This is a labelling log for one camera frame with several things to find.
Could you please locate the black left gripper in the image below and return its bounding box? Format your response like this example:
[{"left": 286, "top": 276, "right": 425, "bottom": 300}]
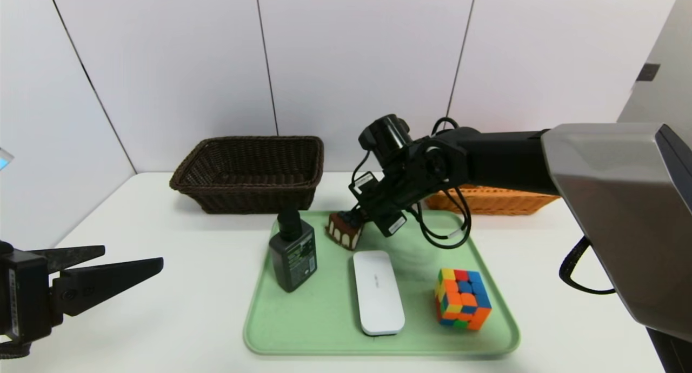
[{"left": 0, "top": 241, "right": 164, "bottom": 345}]

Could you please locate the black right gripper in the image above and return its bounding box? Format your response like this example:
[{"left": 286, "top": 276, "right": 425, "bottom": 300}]
[{"left": 337, "top": 171, "right": 414, "bottom": 238}]

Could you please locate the chocolate cake slice toy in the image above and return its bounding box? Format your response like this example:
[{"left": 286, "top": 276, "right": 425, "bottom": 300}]
[{"left": 325, "top": 211, "right": 368, "bottom": 251}]

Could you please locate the dark bottle with black cap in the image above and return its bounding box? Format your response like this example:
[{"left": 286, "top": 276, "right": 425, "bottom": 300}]
[{"left": 268, "top": 209, "right": 318, "bottom": 294}]

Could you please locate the white oblong plastic case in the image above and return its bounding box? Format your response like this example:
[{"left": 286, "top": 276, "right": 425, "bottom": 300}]
[{"left": 352, "top": 250, "right": 405, "bottom": 337}]

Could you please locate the dark brown wicker basket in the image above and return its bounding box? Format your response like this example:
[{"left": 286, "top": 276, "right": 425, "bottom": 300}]
[{"left": 169, "top": 136, "right": 324, "bottom": 215}]

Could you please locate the orange wicker basket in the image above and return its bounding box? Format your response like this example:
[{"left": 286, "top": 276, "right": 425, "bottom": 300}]
[{"left": 423, "top": 185, "right": 560, "bottom": 216}]

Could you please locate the light green plastic tray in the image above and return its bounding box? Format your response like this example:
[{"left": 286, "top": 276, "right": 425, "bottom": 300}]
[{"left": 243, "top": 210, "right": 521, "bottom": 356}]

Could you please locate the colourful puzzle cube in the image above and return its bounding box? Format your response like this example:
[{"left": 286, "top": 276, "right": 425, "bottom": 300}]
[{"left": 434, "top": 268, "right": 492, "bottom": 331}]

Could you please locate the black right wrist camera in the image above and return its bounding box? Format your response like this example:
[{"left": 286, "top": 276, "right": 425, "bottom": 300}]
[{"left": 359, "top": 114, "right": 416, "bottom": 168}]

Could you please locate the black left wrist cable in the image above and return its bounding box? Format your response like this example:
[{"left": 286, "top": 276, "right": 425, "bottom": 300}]
[{"left": 0, "top": 341, "right": 30, "bottom": 359}]

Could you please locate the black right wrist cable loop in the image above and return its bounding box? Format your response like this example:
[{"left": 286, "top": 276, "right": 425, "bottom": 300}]
[{"left": 408, "top": 186, "right": 472, "bottom": 249}]

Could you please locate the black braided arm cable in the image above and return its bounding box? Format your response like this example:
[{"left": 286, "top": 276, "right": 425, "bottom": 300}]
[{"left": 560, "top": 237, "right": 617, "bottom": 295}]

